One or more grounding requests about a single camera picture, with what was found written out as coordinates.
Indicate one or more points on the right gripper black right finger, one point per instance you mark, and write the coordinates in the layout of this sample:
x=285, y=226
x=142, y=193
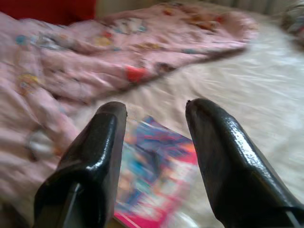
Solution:
x=228, y=166

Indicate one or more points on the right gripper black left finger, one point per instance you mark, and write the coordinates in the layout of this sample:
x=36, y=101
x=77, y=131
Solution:
x=90, y=154

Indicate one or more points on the colourful anime magazine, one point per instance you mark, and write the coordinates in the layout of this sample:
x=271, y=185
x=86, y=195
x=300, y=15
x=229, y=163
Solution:
x=154, y=166

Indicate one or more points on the pink cartoon print blanket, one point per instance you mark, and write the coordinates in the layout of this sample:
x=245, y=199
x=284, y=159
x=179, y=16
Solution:
x=71, y=71

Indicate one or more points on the beige floral bed sheet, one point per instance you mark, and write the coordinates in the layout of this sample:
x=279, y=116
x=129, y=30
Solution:
x=249, y=83

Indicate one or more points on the large red cushion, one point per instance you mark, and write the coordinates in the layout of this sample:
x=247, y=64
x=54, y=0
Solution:
x=47, y=9

